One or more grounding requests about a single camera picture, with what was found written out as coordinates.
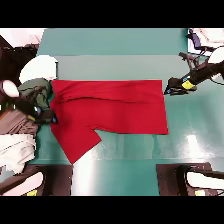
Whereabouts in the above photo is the red T-shirt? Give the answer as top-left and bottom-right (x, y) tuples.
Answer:
(49, 79), (170, 165)

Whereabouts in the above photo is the white garment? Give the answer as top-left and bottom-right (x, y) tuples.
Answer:
(18, 54), (59, 85)

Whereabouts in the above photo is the black garment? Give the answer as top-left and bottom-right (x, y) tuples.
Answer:
(0, 44), (40, 82)

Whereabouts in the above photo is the green garment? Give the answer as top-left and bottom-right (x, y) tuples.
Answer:
(17, 77), (54, 112)

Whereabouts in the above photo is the brown garment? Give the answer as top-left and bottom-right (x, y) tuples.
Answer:
(0, 109), (40, 137)

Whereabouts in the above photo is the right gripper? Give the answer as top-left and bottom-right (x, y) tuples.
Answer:
(163, 76), (198, 97)

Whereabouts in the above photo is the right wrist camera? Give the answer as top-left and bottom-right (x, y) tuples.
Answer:
(178, 51), (202, 70)

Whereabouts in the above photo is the pale grey garment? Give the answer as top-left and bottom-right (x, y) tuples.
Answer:
(0, 133), (37, 175)

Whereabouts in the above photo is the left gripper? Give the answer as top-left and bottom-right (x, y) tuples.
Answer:
(32, 105), (58, 126)

